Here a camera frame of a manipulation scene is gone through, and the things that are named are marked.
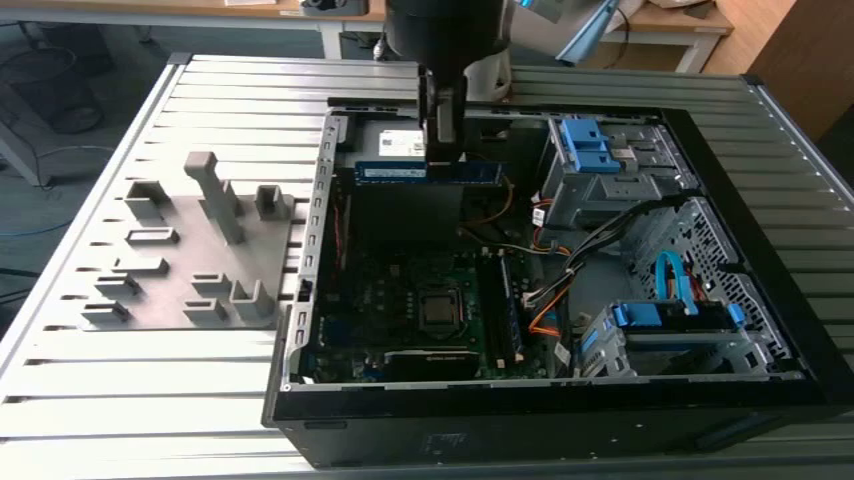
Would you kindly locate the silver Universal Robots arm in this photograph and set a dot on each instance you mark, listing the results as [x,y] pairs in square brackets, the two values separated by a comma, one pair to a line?
[488,75]

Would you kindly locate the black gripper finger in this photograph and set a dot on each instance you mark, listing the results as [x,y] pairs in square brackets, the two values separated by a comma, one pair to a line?
[428,100]
[450,120]

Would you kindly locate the grey power supply unit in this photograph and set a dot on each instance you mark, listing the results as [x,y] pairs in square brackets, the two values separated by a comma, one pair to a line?
[364,150]

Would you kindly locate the green motherboard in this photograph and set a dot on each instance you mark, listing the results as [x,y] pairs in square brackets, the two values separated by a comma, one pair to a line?
[374,305]

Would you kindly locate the low metal drive cage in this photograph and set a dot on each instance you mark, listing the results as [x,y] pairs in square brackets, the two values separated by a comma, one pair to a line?
[674,342]

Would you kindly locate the brown wooden cabinet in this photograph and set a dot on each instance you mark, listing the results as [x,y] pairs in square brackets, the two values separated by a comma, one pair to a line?
[801,60]

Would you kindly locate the wooden desk white frame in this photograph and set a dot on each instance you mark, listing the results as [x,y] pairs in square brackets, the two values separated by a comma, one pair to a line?
[708,25]

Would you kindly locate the black open PC case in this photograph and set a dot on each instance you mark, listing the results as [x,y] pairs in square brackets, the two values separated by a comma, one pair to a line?
[534,430]

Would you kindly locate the blue plastic disk carrier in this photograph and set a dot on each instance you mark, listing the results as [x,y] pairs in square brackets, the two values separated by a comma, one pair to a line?
[597,161]
[581,132]

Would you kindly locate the tall metal drive cage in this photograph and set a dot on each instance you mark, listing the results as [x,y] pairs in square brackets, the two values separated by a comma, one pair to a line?
[621,192]

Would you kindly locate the grey parts rack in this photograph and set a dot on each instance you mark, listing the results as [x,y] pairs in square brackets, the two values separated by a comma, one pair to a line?
[194,250]

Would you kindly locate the silver CPU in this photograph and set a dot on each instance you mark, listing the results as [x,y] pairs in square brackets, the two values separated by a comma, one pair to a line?
[441,310]

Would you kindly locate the black graphics card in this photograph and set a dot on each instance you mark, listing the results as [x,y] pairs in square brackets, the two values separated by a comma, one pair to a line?
[434,365]

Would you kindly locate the hard disk in blue carrier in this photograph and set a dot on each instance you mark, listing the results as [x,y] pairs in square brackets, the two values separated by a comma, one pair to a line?
[637,316]

